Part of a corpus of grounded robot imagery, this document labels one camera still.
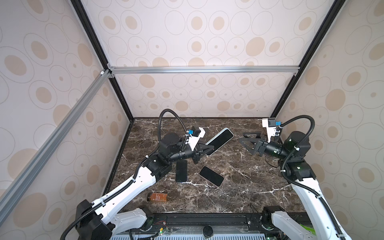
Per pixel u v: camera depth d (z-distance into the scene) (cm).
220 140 60
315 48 81
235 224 75
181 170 92
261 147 55
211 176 90
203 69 90
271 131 55
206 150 62
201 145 59
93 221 37
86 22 71
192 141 55
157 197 78
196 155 56
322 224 40
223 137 60
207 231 63
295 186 47
